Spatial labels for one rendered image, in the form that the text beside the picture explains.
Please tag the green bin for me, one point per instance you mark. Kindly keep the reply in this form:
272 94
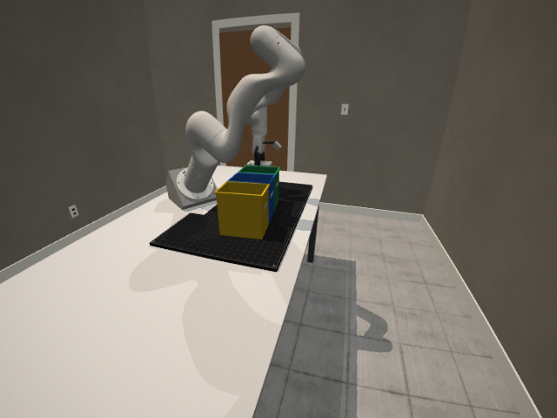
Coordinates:
266 170

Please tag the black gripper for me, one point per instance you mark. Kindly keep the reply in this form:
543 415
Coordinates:
258 147

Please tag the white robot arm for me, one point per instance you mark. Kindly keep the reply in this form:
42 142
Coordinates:
221 144

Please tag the yellow open-top bin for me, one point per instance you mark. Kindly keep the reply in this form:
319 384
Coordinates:
243 209

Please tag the blue open-top bin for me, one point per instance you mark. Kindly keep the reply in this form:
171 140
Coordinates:
262 179

